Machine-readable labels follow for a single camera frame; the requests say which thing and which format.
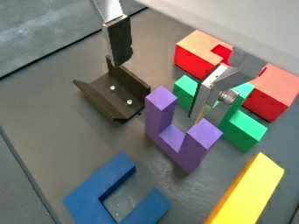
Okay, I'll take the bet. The red slotted board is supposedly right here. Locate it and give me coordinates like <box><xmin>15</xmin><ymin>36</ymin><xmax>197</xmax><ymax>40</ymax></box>
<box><xmin>174</xmin><ymin>30</ymin><xmax>299</xmax><ymax>122</ymax></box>

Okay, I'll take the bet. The yellow long bar block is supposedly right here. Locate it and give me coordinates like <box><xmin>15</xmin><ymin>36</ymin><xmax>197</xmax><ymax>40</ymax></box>
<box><xmin>203</xmin><ymin>152</ymin><xmax>285</xmax><ymax>224</ymax></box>

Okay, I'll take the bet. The purple U-shaped block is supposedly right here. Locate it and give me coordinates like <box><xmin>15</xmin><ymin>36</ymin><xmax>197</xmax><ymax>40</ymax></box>
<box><xmin>145</xmin><ymin>86</ymin><xmax>222</xmax><ymax>173</ymax></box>

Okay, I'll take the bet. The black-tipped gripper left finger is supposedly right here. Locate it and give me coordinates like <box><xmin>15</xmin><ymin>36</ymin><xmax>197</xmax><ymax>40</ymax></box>
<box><xmin>90</xmin><ymin>0</ymin><xmax>134</xmax><ymax>67</ymax></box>

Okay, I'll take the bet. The blue U-shaped block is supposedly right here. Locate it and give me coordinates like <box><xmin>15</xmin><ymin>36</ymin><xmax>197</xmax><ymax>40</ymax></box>
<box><xmin>63</xmin><ymin>151</ymin><xmax>171</xmax><ymax>224</ymax></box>

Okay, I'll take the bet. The black angled bracket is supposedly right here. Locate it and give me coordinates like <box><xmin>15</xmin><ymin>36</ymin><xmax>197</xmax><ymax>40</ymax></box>
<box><xmin>73</xmin><ymin>56</ymin><xmax>151</xmax><ymax>122</ymax></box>

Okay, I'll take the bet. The green arch block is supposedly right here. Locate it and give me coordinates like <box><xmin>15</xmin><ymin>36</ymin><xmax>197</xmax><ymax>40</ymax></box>
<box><xmin>173</xmin><ymin>75</ymin><xmax>268</xmax><ymax>152</ymax></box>

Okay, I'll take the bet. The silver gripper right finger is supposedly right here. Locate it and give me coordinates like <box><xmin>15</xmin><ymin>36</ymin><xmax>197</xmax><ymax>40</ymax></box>
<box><xmin>189</xmin><ymin>47</ymin><xmax>268</xmax><ymax>123</ymax></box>

